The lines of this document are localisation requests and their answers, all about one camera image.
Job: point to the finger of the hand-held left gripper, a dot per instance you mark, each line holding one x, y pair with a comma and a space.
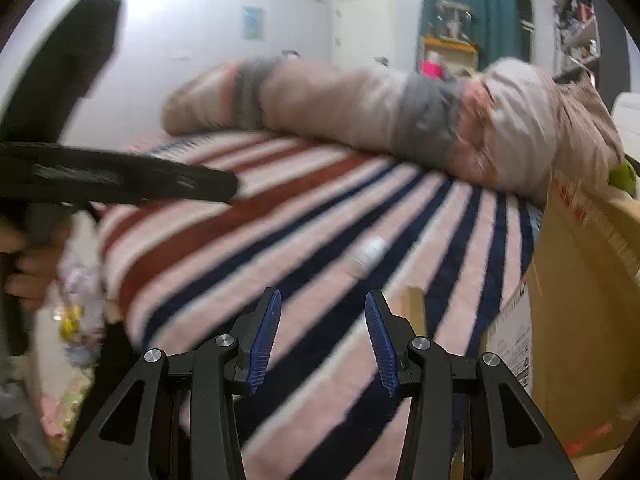
150, 180

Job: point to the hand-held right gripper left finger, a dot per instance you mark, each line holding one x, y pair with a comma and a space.
262, 340

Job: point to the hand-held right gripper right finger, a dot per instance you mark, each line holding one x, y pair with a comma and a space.
382, 340

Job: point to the brown cardboard box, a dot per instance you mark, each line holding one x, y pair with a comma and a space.
575, 310

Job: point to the person's left hand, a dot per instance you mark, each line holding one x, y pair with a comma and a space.
32, 280

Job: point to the striped plush blanket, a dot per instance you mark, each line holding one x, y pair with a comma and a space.
300, 240

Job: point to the floral bed sheet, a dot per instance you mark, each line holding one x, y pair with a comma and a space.
75, 350

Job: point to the pink grey rolled duvet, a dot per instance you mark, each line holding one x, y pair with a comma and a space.
350, 110

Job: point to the white door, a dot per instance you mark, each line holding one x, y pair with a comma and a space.
362, 30

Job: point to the bright pink bag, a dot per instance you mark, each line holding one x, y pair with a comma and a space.
431, 69

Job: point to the green plush toy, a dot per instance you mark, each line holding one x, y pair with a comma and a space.
622, 177

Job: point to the yellow wooden shelf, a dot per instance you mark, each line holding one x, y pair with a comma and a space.
450, 46

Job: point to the white bed headboard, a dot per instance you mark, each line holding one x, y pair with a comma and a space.
627, 120

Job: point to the glass display case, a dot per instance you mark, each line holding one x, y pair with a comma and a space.
452, 17

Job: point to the green curtain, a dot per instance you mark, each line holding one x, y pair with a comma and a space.
490, 10

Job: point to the window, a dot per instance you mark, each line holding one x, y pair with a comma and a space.
525, 15

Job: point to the cluttered bookshelf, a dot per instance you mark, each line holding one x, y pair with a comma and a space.
580, 30

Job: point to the pale blue wall poster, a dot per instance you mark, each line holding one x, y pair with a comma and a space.
253, 22

